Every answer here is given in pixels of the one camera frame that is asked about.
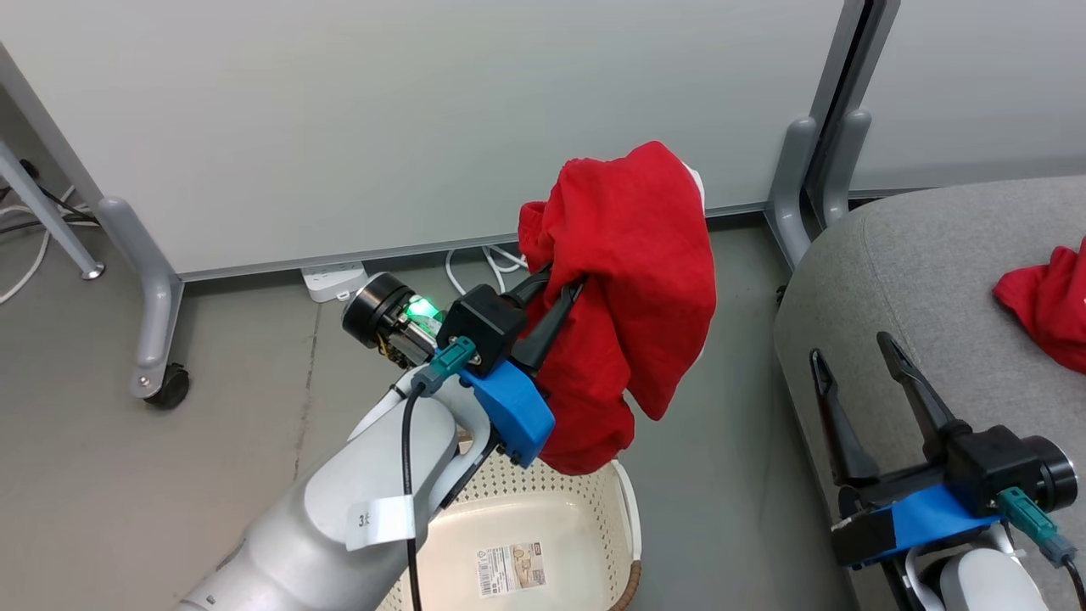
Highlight white coiled cable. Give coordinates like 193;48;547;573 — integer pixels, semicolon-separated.
445;244;529;299

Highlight cream perforated laundry basket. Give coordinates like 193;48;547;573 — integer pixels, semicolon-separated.
377;457;644;611

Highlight blue right camera mount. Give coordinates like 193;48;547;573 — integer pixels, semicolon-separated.
831;483;1005;571

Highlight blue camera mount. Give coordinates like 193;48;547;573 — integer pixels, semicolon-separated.
831;483;1005;571
457;360;557;469

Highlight printed basket label sticker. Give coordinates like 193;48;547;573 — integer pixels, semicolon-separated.
476;542;547;598

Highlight red crumpled garment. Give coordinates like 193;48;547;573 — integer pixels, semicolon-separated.
992;237;1086;375

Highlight blue left camera mount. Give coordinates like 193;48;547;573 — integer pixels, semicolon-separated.
457;360;557;469

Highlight grey table leg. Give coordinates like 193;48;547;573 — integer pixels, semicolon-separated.
0;139;106;282

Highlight teal right camera connector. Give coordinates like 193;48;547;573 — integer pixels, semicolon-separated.
996;487;1079;569

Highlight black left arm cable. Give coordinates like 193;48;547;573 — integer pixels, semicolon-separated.
400;382;427;611

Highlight white floor cable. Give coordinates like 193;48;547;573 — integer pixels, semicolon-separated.
0;185;77;306

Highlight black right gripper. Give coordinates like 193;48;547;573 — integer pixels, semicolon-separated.
809;332;1080;516

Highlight black caster wheel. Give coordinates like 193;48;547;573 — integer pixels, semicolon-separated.
143;362;192;411

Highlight grey fabric sofa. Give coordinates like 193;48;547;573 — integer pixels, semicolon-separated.
773;175;1086;611

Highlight black floor cables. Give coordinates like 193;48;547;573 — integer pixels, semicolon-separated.
0;160;99;236

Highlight white power strip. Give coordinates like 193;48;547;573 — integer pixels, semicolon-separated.
300;261;371;305

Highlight red jersey with white trim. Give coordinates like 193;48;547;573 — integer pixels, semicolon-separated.
517;140;719;477

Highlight grey partition post foot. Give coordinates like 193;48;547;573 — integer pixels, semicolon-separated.
820;108;874;227
763;116;820;273

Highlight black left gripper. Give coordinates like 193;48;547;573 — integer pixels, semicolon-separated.
342;265;587;377

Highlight teal left camera connector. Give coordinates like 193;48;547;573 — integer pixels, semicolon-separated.
412;335;479;396

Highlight teal camera connector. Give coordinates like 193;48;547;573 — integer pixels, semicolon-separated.
996;487;1079;569
412;335;479;396

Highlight white partition panel grey frame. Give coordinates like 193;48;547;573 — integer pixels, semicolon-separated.
0;0;868;283

